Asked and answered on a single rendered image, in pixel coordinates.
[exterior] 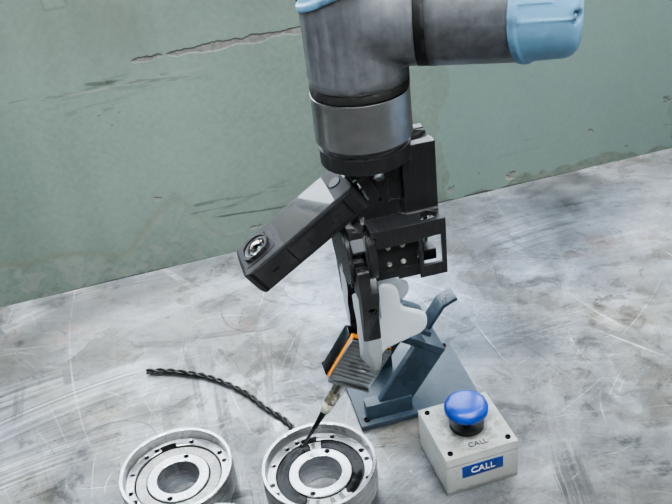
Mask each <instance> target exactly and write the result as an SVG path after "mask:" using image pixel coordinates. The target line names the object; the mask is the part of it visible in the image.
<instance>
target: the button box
mask: <svg viewBox="0 0 672 504"><path fill-rule="evenodd" d="M480 394H481V395H483V396H484V398H485V399H486V400H487V402H488V415H487V417H486V418H485V419H484V420H483V421H481V422H479V423H477V424H474V425H470V426H463V425H460V424H456V423H454V422H452V421H451V420H449V419H448V418H447V416H446V415H445V412H444V403H443V404H439V405H436V406H432V407H429V408H425V409H422V410H418V419H419V434H420V445H421V447H422V448H423V450H424V452H425V454H426V456H427V458H428V460H429V462H430V464H431V465H432V467H433V469H434V471H435V473H436V475H437V477H438V479H439V481H440V483H441V484H442V486H443V488H444V490H445V492H446V494H447V496H450V495H453V494H456V493H459V492H463V491H466V490H469V489H472V488H476V487H479V486H482V485H485V484H489V483H492V482H495V481H498V480H502V479H505V478H508V477H511V476H515V475H517V474H518V439H517V438H516V436H515V435H514V433H513V432H512V430H511V429H510V427H509V426H508V424H507V423H506V421H505V420H504V418H503V417H502V415H501V414H500V412H499V411H498V409H497V408H496V407H495V405H494V404H493V402H492V401H491V399H490V398H489V396H488V395H487V393H486V392H481V393H480Z"/></svg>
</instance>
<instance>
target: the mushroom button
mask: <svg viewBox="0 0 672 504"><path fill-rule="evenodd" d="M444 412H445V415H446V416H447V418H448V419H449V420H451V421H452V422H454V423H456V424H460V425H463V426H470V425H474V424H477V423H479V422H481V421H483V420H484V419H485V418H486V417H487V415H488V402H487V400H486V399H485V398H484V396H483V395H481V394H480V393H478V392H476V391H473V390H459V391H456V392H453V393H452V394H450V395H449V396H448V398H447V399H446V401H445V403H444Z"/></svg>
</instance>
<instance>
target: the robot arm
mask: <svg viewBox="0 0 672 504"><path fill-rule="evenodd" d="M295 8H296V12H298V13H299V19H300V26H301V34H302V41H303V48H304V56H305V63H306V71H307V78H308V85H309V91H310V93H309V95H310V103H311V110H312V117H313V125H314V132H315V139H316V143H317V144H318V145H319V151H320V159H321V164H322V165H323V167H324V168H325V169H327V170H328V171H327V172H326V173H325V174H324V175H322V176H321V177H320V178H319V179H318V180H317V181H315V182H314V183H313V184H312V185H311V186H310V187H308V188H307V189H306V190H305V191H304V192H303V193H301V194H300V195H299V196H298V197H297V198H296V199H294V200H293V201H292V202H291V203H290V204H289V205H288V206H286V207H285V208H284V209H283V210H282V211H281V212H279V213H278V214H277V215H276V216H275V217H274V218H272V219H271V220H270V221H269V222H268V223H267V224H265V225H264V226H263V227H262V228H261V229H260V230H258V231H257V232H256V233H255V234H254V235H253V236H251V237H250V238H249V239H248V240H247V241H246V242H245V243H243V244H242V245H241V246H240V247H239V248H238V249H237V257H238V260H239V263H240V266H241V268H242V271H243V274H244V277H245V278H247V279H248V280H249V281H250V282H251V283H252V284H253V285H255V286H256V287H257V288H258V289H259V290H261V291H263V292H268V291H269V290H271V289H272V288H273V287H274V286H275V285H276V284H278V283H279V282H280V281H281V280H282V279H284V278H285V277H286V276H287V275H288V274H289V273H291V272H292V271H293V270H294V269H295V268H297V267H298V266H299V265H300V264H301V263H302V262H304V261H305V260H306V259H307V258H308V257H310V256H311V255H312V254H313V253H314V252H315V251H317V250H318V249H319V248H320V247H321V246H323V245H324V244H325V243H326V242H327V241H328V240H330V239H332V244H333V248H334V251H335V255H336V261H337V267H338V272H339V278H340V283H341V289H342V292H343V298H344V303H345V308H346V313H347V317H348V322H349V326H352V327H355V328H357V334H358V339H359V347H360V356H361V358H362V359H363V360H364V362H365V363H366V364H367V365H368V366H369V367H370V368H371V369H372V370H373V371H377V370H380V368H381V363H382V354H383V352H384V351H385V350H386V349H387V348H389V347H391V346H393V345H395V344H397V343H400V342H402V341H404V340H406V339H408V338H410V337H412V336H414V335H416V334H418V333H420V332H422V331H423V330H424V329H425V327H426V325H427V316H426V314H425V312H424V311H422V310H418V309H414V308H409V307H405V306H403V305H402V304H401V303H400V300H401V299H402V298H404V297H405V296H406V294H407V293H408V290H409V286H408V282H407V281H406V280H405V279H402V278H406V277H410V276H414V275H419V274H420V276H421V278H423V277H427V276H432V275H436V274H440V273H445V272H448V265H447V243H446V220H445V216H444V215H443V214H442V212H441V211H440V209H439V207H438V195H437V175H436V155H435V140H434V139H433V138H432V136H430V135H429V136H428V135H427V134H426V131H425V129H424V128H423V126H422V125H421V124H420V123H417V124H413V120H412V105H411V90H410V71H409V66H442V65H467V64H491V63H518V64H530V63H532V62H534V61H540V60H552V59H563V58H567V57H570V56H571V55H573V54H574V53H575V52H576V51H577V49H578V48H579V45H580V42H581V37H582V30H583V18H584V0H297V2H296V4H295ZM350 176H351V177H352V178H353V179H355V180H353V179H352V178H351V177H350ZM427 215H428V216H429V217H431V216H434V217H432V218H428V219H427ZM438 234H441V251H442V260H438V261H434V262H429V263H425V261H424V260H429V259H433V258H437V254H436V247H434V245H433V244H432V242H431V241H430V240H429V241H428V237H432V236H434V235H438ZM397 277H398V278H397Z"/></svg>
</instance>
